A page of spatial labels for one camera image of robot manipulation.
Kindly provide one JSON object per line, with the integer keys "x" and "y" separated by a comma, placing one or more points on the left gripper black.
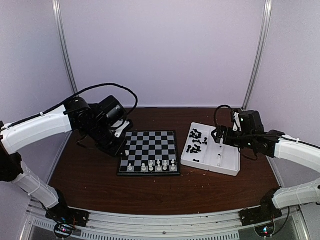
{"x": 117, "y": 149}

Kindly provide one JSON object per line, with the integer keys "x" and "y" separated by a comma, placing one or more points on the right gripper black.
{"x": 221, "y": 129}

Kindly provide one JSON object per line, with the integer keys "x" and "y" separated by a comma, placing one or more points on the white chess queen piece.
{"x": 130, "y": 168}

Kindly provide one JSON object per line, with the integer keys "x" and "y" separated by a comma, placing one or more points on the black white chessboard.
{"x": 144, "y": 146}

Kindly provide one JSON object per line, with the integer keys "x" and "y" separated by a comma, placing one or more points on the white chess king piece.
{"x": 150, "y": 168}

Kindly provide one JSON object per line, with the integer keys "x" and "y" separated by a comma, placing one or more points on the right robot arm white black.
{"x": 281, "y": 147}

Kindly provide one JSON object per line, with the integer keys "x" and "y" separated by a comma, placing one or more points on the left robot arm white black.
{"x": 72, "y": 115}

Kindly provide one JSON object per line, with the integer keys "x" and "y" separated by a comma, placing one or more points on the black chess pieces upper cluster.
{"x": 196, "y": 137}

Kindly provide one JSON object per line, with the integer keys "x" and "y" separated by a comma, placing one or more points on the black chess pieces cluster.
{"x": 196, "y": 137}
{"x": 193, "y": 149}

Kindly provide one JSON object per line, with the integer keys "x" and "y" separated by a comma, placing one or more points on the white chess pieces pile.
{"x": 219, "y": 156}

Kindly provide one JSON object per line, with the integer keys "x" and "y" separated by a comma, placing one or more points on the black chess pieces lower cluster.
{"x": 193, "y": 149}

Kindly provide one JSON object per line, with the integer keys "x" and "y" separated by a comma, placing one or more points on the left controller board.
{"x": 62, "y": 230}

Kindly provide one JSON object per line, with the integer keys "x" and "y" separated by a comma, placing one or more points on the controller board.
{"x": 62, "y": 230}
{"x": 265, "y": 230}

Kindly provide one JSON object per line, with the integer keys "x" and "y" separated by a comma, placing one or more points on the right controller board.
{"x": 265, "y": 230}

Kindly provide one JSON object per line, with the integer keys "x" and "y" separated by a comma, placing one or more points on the white plastic tray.
{"x": 230, "y": 162}

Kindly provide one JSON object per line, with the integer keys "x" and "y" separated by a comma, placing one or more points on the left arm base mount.
{"x": 62, "y": 213}

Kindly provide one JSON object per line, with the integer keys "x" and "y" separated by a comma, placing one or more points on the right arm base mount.
{"x": 266, "y": 212}

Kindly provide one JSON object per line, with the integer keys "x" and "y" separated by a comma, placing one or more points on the aluminium front rail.
{"x": 225, "y": 225}

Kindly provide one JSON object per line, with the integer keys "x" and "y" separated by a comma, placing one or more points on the right aluminium frame post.
{"x": 264, "y": 31}

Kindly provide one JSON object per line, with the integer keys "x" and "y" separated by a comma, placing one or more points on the aluminium frame post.
{"x": 63, "y": 44}
{"x": 264, "y": 31}

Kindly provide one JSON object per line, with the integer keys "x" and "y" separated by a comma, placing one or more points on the left aluminium frame post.
{"x": 63, "y": 44}

